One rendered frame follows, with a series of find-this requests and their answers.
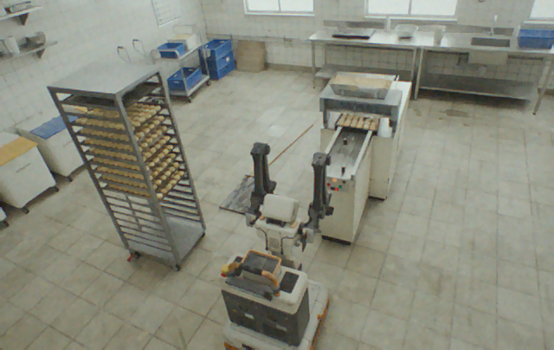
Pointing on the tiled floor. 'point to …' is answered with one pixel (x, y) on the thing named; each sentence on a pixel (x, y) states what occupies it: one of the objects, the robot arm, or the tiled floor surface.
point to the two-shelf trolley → (183, 67)
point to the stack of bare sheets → (240, 196)
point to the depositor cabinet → (381, 175)
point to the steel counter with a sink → (463, 40)
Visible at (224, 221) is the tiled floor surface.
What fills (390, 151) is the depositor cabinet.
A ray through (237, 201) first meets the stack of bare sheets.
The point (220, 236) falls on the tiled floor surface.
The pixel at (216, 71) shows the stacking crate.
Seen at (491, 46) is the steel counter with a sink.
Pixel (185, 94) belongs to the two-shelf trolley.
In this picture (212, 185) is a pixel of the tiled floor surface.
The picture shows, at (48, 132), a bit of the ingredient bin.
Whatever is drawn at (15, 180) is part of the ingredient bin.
